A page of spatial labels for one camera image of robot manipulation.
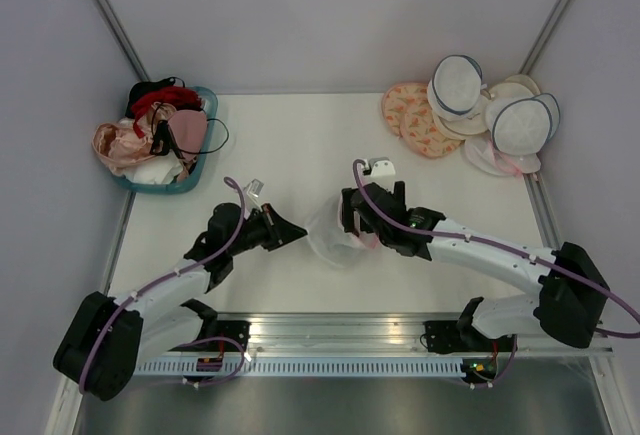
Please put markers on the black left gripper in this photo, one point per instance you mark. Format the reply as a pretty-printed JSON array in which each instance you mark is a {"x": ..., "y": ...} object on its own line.
[{"x": 278, "y": 230}]

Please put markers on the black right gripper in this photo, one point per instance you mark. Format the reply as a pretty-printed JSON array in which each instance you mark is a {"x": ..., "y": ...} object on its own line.
[{"x": 348, "y": 210}]

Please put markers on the white mesh bag pink zipper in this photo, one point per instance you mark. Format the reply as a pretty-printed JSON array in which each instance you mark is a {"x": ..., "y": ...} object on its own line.
[{"x": 329, "y": 241}]

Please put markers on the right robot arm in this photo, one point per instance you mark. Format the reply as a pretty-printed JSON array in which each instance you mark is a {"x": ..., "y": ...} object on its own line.
[{"x": 561, "y": 291}]

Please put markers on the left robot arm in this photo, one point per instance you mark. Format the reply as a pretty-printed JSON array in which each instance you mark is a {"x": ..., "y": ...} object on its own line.
[{"x": 111, "y": 336}]

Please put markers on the floral peach laundry bag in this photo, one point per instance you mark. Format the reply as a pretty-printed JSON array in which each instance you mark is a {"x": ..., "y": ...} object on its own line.
[{"x": 403, "y": 98}]

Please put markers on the white bra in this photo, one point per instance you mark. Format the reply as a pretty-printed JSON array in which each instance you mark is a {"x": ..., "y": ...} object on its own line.
[{"x": 159, "y": 171}]

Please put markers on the dusty pink bra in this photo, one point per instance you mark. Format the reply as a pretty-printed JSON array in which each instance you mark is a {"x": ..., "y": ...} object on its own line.
[{"x": 188, "y": 129}]

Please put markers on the flat white bag pink trim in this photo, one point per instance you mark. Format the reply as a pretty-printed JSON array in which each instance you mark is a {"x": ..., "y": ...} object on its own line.
[{"x": 481, "y": 153}]

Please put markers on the red lace bra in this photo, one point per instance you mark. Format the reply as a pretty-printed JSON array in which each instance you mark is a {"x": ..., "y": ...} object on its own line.
[{"x": 178, "y": 97}]

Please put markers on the white mesh bag blue trim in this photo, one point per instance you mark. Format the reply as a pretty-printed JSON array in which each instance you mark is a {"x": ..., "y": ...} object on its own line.
[{"x": 455, "y": 87}]

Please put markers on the peach satin bra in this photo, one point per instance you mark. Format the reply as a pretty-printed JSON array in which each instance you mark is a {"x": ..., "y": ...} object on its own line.
[{"x": 121, "y": 146}]

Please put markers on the large white bag blue trim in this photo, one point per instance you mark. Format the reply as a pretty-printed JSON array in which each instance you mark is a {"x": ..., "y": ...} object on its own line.
[{"x": 522, "y": 126}]

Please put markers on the black bra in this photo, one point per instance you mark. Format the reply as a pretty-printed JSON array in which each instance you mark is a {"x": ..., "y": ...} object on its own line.
[{"x": 156, "y": 119}]

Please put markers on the cream laundry bag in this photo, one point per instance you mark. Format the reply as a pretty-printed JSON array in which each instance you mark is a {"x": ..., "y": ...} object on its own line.
[{"x": 461, "y": 128}]

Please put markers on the teal plastic basket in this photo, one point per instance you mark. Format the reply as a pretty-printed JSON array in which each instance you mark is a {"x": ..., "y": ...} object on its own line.
[{"x": 192, "y": 170}]

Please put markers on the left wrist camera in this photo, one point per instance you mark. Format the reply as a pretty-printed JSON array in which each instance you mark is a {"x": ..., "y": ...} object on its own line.
[{"x": 254, "y": 188}]

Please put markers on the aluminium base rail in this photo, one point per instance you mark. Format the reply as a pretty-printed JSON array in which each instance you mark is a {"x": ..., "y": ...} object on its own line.
[{"x": 311, "y": 334}]

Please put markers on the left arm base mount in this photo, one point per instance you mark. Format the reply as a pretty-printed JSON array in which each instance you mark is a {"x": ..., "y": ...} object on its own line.
[{"x": 212, "y": 340}]

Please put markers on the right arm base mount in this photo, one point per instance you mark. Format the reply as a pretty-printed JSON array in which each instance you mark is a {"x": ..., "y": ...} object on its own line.
[{"x": 445, "y": 337}]

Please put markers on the white slotted cable duct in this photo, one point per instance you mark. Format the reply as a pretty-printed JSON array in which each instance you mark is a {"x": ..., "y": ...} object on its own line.
[{"x": 192, "y": 366}]

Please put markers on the aluminium side rail right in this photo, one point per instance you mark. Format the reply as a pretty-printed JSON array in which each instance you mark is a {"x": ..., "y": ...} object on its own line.
[{"x": 541, "y": 206}]

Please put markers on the aluminium frame post left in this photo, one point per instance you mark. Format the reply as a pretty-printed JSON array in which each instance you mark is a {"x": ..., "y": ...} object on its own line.
[{"x": 119, "y": 33}]

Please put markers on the aluminium frame post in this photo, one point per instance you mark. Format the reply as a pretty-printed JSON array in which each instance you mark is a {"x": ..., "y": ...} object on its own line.
[
  {"x": 119, "y": 33},
  {"x": 545, "y": 34}
]

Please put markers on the aluminium frame post right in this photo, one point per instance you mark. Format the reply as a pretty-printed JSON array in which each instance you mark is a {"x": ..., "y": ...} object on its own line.
[{"x": 545, "y": 34}]

